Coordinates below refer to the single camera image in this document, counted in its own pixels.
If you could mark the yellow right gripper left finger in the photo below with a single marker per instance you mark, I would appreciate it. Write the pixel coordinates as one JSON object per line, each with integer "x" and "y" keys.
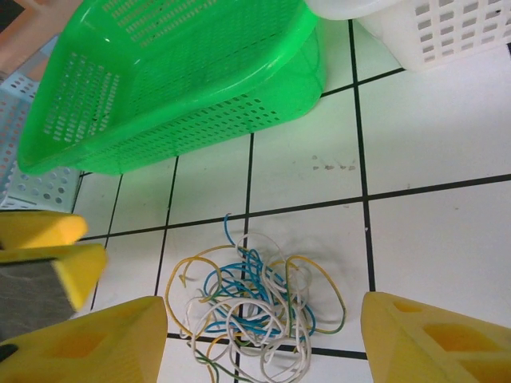
{"x": 80, "y": 351}

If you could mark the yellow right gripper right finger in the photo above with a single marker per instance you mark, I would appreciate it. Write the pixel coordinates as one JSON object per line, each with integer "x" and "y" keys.
{"x": 439, "y": 351}

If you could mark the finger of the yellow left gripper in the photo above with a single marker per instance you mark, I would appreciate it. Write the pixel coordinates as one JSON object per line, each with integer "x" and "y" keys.
{"x": 40, "y": 231}
{"x": 36, "y": 287}

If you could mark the light blue plastic basket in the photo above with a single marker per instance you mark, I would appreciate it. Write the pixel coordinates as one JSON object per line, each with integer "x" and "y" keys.
{"x": 16, "y": 119}

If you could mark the green plastic basket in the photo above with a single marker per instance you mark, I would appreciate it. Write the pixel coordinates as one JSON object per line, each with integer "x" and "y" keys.
{"x": 179, "y": 72}

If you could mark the white plastic basket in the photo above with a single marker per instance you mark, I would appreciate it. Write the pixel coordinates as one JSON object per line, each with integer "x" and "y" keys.
{"x": 439, "y": 36}

